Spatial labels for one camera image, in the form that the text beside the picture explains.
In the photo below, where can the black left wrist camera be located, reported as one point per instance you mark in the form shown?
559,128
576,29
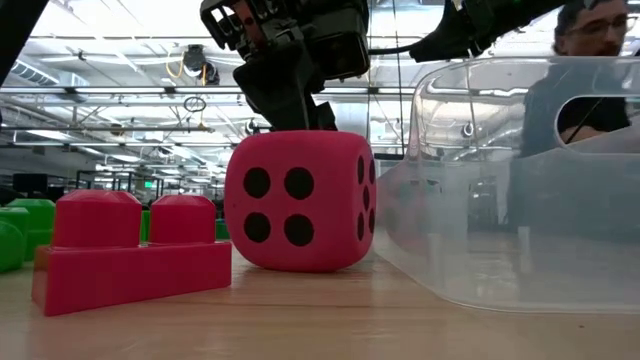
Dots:
345,50

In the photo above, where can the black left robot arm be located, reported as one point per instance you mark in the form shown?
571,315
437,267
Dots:
15,30

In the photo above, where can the black background monitor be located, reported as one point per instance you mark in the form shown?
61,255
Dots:
30,183

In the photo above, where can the person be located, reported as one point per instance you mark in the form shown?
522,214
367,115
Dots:
595,30

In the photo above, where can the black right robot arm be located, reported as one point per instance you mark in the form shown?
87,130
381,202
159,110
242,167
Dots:
530,10

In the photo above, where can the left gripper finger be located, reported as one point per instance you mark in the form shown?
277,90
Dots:
326,120
280,90

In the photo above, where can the small green studded brick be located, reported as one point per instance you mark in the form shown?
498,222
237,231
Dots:
145,225

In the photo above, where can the clear plastic bin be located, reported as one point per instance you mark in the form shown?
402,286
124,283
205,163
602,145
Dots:
500,225

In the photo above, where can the red two-stud toy block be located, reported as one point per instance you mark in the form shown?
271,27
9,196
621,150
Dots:
125,275

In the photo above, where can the red foam die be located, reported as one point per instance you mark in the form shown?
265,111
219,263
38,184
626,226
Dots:
277,150

